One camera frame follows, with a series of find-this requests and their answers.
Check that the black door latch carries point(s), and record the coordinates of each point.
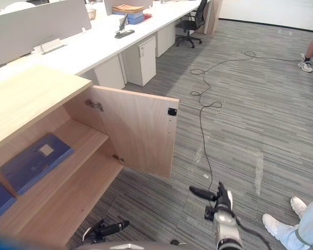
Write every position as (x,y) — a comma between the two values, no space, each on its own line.
(172,111)

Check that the light wood office cabinet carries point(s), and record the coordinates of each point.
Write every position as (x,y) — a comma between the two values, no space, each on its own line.
(28,96)

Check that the long white desk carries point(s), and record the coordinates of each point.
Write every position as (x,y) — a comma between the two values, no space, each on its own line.
(99,44)

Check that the white desk pedestal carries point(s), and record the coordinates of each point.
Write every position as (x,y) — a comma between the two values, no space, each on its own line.
(165,40)

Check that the light wood cabinet door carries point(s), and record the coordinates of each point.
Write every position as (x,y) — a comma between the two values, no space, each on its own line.
(141,130)

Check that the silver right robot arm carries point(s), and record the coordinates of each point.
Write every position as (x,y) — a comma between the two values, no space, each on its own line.
(225,229)

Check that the metal cabinet door hinge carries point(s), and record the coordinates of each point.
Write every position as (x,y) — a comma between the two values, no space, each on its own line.
(94,105)
(118,158)

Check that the white paper scrap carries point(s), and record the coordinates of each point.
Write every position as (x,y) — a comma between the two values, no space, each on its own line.
(205,176)

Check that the light wood end panel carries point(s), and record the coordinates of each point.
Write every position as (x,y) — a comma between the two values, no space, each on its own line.
(212,15)

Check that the red tray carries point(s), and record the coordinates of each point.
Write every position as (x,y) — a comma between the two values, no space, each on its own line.
(147,16)

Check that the grey robot torso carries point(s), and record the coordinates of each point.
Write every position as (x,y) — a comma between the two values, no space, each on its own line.
(130,246)

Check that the white pedestal with lock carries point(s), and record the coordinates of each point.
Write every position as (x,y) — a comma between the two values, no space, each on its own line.
(143,62)

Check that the wicker basket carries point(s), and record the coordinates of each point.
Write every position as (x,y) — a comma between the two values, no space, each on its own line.
(92,14)

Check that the person in white shoes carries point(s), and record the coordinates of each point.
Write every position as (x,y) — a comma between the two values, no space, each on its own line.
(307,229)

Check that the black office chair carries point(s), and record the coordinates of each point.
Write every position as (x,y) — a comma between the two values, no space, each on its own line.
(195,20)

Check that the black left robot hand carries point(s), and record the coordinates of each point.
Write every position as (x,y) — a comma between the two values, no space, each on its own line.
(112,227)

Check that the blue folder with white label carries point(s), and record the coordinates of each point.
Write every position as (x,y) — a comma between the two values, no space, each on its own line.
(34,164)

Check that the wide grey desk partition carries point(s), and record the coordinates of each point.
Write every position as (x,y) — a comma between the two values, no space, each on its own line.
(36,28)

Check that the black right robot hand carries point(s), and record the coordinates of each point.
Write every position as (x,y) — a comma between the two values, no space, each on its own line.
(224,199)

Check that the blue file box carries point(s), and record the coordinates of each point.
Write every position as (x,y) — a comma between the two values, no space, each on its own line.
(135,18)

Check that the silver desk bracket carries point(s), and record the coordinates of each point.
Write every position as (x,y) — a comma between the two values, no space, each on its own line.
(52,46)

